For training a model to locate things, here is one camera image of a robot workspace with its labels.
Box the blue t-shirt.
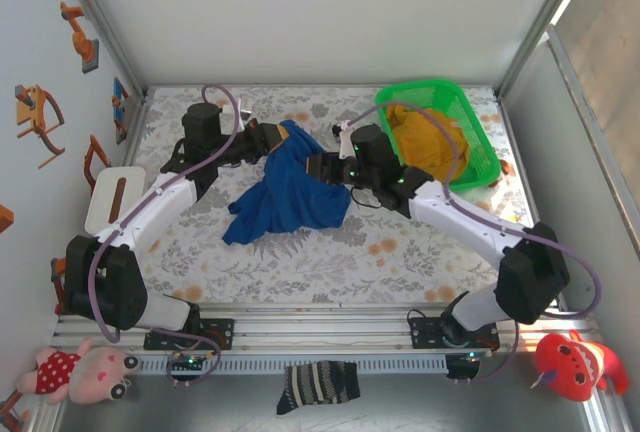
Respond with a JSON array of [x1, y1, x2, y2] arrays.
[[222, 119, 351, 247]]

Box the yellow garment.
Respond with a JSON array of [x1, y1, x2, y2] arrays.
[[387, 103, 471, 181]]

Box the green plastic basket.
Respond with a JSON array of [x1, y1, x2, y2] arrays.
[[374, 78, 502, 192]]

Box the floral print table mat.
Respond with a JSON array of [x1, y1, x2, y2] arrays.
[[97, 84, 551, 304]]

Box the white tissue box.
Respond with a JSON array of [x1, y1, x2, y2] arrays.
[[83, 165, 148, 234]]

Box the small brown object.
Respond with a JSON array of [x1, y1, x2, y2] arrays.
[[498, 157, 516, 188]]

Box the black striped sock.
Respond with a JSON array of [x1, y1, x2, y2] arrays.
[[276, 360, 361, 417]]

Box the pink plush pig toy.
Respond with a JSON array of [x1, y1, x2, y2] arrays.
[[13, 336, 142, 406]]

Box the red plush monster toy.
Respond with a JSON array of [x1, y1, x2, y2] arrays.
[[529, 329, 631, 403]]

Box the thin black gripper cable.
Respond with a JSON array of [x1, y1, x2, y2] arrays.
[[349, 185, 384, 209]]

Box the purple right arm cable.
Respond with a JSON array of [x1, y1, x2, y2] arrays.
[[347, 100, 604, 384]]

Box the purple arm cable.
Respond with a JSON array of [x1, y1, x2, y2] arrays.
[[92, 83, 240, 387], [347, 100, 604, 384]]

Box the blue and orange wall sticker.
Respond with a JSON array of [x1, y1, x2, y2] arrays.
[[112, 76, 132, 146]]

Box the orange curved wall sticker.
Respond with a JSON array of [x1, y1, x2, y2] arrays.
[[82, 134, 112, 196]]

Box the aluminium frame post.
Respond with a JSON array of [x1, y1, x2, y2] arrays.
[[52, 0, 150, 103], [497, 0, 601, 98]]

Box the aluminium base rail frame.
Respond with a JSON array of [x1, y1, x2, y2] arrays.
[[49, 301, 601, 353]]

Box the orange machine wall sticker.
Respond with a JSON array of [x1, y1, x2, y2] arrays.
[[13, 84, 66, 170]]

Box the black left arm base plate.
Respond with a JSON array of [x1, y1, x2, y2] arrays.
[[143, 316, 236, 352]]

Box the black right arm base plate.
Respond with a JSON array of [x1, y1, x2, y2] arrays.
[[408, 316, 501, 352]]

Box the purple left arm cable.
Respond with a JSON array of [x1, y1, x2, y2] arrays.
[[92, 83, 240, 387]]

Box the white slotted cable duct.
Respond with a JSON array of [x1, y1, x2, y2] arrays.
[[134, 354, 449, 376]]

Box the orange bar wall sticker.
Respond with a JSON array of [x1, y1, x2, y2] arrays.
[[0, 389, 31, 428]]

